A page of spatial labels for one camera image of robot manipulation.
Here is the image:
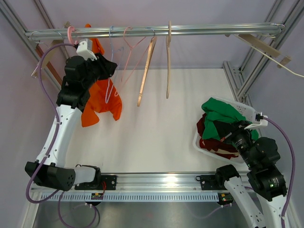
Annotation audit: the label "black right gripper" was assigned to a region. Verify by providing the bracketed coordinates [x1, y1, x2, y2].
[213, 119, 257, 168]

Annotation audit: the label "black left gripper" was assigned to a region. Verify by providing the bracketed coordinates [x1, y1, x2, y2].
[82, 52, 117, 89]

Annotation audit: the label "dark maroon t shirt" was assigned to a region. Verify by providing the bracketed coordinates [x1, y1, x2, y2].
[197, 114, 238, 159]

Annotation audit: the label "blue wire hanger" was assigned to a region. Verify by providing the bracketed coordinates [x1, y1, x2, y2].
[105, 25, 124, 104]

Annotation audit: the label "green t shirt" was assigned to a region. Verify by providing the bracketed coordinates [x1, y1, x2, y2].
[201, 97, 252, 140]

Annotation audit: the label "orange t shirt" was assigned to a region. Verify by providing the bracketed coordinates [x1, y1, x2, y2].
[80, 23, 124, 128]

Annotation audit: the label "pink wire hanger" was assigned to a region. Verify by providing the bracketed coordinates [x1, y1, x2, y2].
[114, 27, 147, 97]

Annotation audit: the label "pink plastic hanger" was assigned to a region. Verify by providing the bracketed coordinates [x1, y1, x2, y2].
[67, 26, 77, 45]

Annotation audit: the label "wooden hanger with metal hook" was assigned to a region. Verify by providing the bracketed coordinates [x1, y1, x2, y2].
[137, 28, 157, 107]

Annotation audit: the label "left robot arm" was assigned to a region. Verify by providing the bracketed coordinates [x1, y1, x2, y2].
[25, 54, 117, 191]

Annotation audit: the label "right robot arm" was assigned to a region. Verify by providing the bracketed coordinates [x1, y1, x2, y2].
[214, 121, 292, 228]

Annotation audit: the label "wooden clip hanger left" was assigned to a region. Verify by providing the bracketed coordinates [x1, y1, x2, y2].
[31, 30, 65, 83]

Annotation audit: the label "wooden clip hanger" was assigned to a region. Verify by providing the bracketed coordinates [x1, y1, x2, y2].
[31, 30, 65, 83]
[234, 34, 304, 78]

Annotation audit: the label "wooden clip hanger right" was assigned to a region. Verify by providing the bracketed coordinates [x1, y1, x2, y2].
[234, 34, 304, 78]

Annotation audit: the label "white plastic laundry basket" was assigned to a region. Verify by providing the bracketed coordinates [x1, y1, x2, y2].
[193, 97, 256, 165]

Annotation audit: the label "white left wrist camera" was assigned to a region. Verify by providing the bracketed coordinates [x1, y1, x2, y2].
[76, 38, 97, 61]

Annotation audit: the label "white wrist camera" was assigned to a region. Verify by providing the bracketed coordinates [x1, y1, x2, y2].
[245, 112, 268, 130]
[76, 38, 97, 61]

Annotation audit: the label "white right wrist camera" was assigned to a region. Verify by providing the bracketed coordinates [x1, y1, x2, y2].
[245, 112, 268, 130]

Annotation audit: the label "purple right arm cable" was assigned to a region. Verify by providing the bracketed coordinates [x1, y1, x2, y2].
[260, 116, 295, 228]

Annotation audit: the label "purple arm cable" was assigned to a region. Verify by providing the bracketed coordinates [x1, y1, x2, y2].
[260, 116, 295, 228]
[26, 42, 78, 204]

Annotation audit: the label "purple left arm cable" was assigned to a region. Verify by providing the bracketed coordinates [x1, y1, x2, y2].
[26, 42, 78, 204]

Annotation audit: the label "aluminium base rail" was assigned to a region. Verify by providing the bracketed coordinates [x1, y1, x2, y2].
[26, 167, 223, 193]

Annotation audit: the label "metal clothes rail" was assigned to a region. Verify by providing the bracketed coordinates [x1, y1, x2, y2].
[24, 22, 283, 41]

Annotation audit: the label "aluminium frame posts left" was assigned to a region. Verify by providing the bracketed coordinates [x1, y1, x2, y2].
[0, 0, 81, 149]

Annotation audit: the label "aluminium frame posts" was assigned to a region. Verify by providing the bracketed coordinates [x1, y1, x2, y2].
[222, 0, 304, 105]
[0, 0, 81, 149]

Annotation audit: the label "aluminium frame posts right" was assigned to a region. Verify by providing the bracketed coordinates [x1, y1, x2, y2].
[222, 0, 304, 105]

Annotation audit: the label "white slotted cable duct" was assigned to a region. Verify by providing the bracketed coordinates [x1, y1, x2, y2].
[49, 192, 219, 202]

